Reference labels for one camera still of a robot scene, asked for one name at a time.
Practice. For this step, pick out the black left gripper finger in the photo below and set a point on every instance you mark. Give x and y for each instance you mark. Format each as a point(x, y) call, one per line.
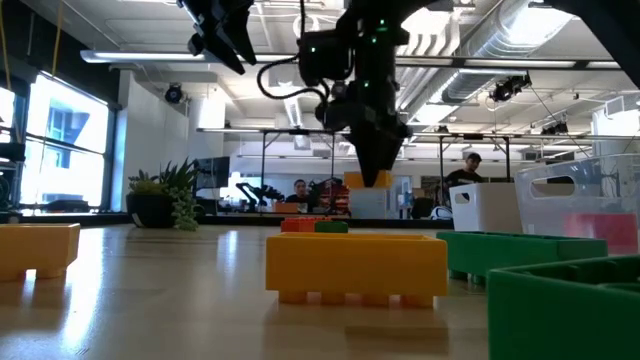
point(246, 35)
point(229, 47)

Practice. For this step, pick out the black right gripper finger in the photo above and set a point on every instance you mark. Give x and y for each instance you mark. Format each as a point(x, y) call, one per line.
point(374, 160)

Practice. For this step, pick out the yellow toy brick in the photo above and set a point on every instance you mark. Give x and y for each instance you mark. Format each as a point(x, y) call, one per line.
point(37, 247)
point(355, 265)
point(352, 180)

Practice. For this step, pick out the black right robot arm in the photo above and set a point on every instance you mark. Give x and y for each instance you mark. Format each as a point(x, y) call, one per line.
point(372, 40)

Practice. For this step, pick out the black background robot arm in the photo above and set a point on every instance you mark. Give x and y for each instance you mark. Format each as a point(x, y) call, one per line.
point(260, 192)

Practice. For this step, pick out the red crate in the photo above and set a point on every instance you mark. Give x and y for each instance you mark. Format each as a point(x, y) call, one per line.
point(337, 197)

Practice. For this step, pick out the black ceiling spotlight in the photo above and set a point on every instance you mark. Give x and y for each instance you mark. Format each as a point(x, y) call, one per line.
point(173, 93)

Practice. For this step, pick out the overhead light bar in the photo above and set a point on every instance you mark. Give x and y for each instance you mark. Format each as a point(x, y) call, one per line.
point(150, 56)

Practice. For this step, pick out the person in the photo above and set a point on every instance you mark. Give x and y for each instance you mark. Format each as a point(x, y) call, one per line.
point(300, 190)
point(462, 177)

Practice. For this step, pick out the white soccer ball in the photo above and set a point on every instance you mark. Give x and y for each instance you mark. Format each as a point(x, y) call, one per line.
point(441, 213)

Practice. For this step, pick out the orange box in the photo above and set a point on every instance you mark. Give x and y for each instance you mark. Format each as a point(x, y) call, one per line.
point(286, 207)

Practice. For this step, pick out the white plastic storage bin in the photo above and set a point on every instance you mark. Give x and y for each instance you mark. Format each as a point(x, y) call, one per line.
point(485, 215)

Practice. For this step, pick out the black computer monitor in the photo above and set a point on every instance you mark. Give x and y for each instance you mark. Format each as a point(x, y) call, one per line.
point(212, 172)

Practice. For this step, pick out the black ceiling-mounted device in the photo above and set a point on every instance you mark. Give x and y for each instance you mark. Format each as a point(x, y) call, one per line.
point(510, 87)
point(555, 129)

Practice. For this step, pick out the potted succulent plant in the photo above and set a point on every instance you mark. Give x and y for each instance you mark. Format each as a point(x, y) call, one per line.
point(150, 210)

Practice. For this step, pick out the bright office window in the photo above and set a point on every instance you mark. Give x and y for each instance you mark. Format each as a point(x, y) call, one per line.
point(65, 125)

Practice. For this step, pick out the clear plastic storage bin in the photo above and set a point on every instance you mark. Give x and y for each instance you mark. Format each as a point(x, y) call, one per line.
point(550, 220)

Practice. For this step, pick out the black workstation frame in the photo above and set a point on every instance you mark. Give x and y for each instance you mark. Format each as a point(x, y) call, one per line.
point(263, 175)
point(441, 160)

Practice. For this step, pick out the black aluminium table frame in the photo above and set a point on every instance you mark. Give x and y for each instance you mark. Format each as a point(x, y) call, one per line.
point(240, 221)

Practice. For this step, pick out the silver ventilation duct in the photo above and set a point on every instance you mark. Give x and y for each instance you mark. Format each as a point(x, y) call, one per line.
point(500, 45)

